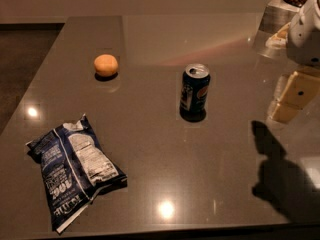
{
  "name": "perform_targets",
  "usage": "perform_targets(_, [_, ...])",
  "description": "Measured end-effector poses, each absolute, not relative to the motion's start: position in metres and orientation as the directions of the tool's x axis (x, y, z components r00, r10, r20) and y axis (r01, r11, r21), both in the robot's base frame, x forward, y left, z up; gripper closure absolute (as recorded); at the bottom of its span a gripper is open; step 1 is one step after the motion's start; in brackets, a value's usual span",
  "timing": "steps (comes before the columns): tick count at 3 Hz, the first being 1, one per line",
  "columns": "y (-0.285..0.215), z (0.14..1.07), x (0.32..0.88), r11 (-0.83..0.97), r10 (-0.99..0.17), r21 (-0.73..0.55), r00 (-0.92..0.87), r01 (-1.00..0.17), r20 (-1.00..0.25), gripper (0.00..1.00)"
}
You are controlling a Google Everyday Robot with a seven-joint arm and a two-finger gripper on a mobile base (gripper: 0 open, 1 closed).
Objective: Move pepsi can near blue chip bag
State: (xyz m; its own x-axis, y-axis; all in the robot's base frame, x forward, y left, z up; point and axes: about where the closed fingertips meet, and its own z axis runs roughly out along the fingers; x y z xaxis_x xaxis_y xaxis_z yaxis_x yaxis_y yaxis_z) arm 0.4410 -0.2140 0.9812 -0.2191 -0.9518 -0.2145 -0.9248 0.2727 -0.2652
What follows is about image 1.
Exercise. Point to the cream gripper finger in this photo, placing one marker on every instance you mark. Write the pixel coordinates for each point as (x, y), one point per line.
(279, 39)
(293, 93)

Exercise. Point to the blue pepsi can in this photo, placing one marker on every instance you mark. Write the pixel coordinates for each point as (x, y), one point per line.
(195, 83)

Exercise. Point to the blue chip bag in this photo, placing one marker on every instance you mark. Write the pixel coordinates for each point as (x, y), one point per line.
(74, 170)

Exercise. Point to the orange round fruit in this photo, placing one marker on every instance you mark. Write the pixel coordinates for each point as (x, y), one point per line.
(106, 65)

